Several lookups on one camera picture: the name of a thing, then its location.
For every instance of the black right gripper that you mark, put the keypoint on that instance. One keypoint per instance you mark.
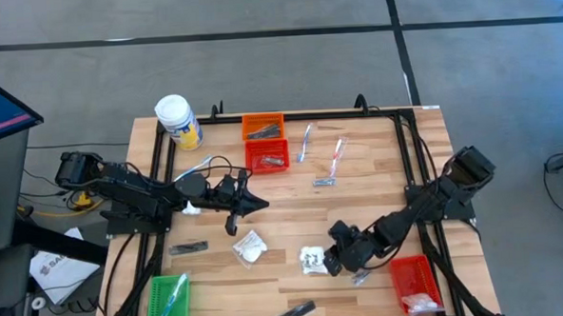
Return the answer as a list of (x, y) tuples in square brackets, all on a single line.
[(354, 250)]

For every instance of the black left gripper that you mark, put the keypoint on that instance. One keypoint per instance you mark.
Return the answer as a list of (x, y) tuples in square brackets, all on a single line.
[(231, 198)]

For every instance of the cotton swabs plastic bag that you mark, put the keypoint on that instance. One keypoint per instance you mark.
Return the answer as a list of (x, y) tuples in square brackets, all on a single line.
[(313, 260)]

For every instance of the silver nail clipper packet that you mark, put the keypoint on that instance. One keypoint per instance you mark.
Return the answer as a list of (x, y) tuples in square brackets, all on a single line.
[(361, 278), (324, 182), (273, 161)]

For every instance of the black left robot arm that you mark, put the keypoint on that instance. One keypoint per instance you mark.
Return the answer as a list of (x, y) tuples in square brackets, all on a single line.
[(130, 190)]

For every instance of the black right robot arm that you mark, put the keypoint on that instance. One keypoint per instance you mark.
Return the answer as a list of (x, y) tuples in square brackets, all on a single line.
[(422, 209)]

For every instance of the cotton pads plastic bag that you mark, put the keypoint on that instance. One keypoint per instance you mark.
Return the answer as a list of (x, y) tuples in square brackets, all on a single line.
[(250, 249)]

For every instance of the small red plastic basket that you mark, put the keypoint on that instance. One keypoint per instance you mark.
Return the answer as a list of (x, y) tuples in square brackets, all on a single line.
[(252, 150)]

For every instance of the packaged light blue toothbrush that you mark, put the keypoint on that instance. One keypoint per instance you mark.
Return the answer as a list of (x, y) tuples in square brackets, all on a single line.
[(198, 165)]

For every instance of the orange plastic basket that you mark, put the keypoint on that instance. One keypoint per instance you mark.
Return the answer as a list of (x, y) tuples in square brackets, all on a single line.
[(251, 119)]

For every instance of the large red plastic basket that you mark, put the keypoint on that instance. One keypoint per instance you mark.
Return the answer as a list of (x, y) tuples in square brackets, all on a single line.
[(412, 276)]

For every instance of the packaged red toothbrush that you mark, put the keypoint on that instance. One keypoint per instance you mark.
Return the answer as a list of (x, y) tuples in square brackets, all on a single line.
[(337, 155)]

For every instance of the Lysol wipes canister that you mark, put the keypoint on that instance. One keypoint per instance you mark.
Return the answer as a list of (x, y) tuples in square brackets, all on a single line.
[(180, 124)]

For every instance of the blue white toothbrush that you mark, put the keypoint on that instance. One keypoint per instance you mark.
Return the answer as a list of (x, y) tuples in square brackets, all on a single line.
[(173, 293)]

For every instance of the green plastic basket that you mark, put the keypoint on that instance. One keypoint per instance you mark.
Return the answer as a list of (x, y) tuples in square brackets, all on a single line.
[(154, 301)]

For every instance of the black cart base beam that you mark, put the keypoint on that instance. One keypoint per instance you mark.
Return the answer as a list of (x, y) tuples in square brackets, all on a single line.
[(56, 241)]

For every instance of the white printed booklet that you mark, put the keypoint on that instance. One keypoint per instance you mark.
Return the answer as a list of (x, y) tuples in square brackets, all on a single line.
[(58, 272)]

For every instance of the white tape roll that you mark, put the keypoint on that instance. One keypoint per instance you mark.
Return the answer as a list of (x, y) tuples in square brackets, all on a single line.
[(33, 303)]

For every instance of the grey monitor cart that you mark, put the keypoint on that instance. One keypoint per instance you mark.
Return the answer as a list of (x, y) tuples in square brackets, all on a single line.
[(2, 189)]

